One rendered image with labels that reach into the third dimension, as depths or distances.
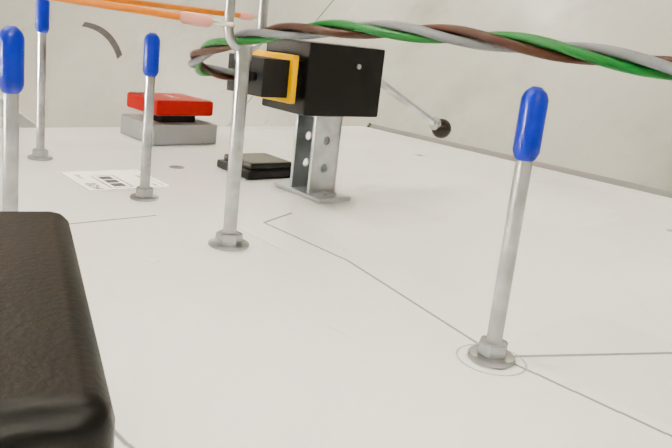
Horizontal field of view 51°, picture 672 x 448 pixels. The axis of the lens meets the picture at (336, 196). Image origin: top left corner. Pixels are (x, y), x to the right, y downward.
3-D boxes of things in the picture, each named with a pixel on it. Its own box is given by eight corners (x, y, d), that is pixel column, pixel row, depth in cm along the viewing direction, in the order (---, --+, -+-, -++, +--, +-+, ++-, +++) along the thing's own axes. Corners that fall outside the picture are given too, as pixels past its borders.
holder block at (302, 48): (377, 117, 42) (386, 49, 41) (303, 116, 39) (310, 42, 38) (333, 107, 45) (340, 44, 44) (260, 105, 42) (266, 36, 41)
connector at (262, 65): (323, 98, 40) (327, 63, 40) (257, 97, 37) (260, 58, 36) (288, 91, 42) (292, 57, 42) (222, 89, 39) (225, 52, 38)
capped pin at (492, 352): (463, 361, 22) (507, 84, 20) (472, 343, 23) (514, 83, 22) (511, 373, 22) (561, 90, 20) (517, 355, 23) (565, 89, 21)
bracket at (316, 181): (350, 200, 42) (360, 117, 41) (319, 203, 41) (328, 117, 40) (304, 183, 46) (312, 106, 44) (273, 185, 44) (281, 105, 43)
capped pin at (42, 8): (58, 159, 45) (62, -17, 42) (38, 161, 43) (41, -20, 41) (41, 155, 45) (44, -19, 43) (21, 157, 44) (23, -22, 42)
